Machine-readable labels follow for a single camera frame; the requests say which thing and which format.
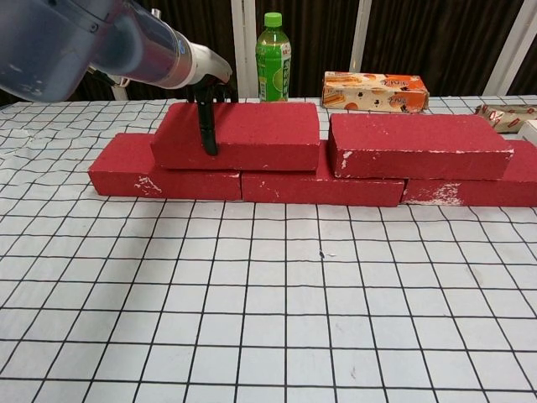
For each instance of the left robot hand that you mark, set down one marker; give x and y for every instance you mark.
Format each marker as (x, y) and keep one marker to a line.
(210, 67)

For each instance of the red brick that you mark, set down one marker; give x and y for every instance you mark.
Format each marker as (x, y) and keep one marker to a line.
(260, 126)
(419, 138)
(491, 193)
(121, 180)
(319, 191)

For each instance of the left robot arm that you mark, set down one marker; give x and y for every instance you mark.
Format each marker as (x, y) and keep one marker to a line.
(63, 42)

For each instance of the green drink bottle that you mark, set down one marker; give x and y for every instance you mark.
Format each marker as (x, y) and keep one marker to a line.
(273, 63)

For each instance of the orange biscuit box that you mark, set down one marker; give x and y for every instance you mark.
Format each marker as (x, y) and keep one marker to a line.
(373, 94)

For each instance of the dark brown curtain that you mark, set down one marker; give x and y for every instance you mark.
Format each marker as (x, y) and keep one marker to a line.
(419, 38)

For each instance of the white black grid tablecloth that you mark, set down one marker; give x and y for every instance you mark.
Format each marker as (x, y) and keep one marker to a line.
(293, 336)

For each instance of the gold red snack packet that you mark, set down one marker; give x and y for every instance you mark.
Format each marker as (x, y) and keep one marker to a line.
(499, 117)

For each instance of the white stapler box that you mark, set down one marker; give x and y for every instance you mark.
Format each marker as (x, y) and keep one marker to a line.
(529, 131)

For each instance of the white frame post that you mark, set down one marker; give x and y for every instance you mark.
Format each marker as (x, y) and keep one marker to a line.
(243, 42)
(121, 93)
(361, 33)
(509, 54)

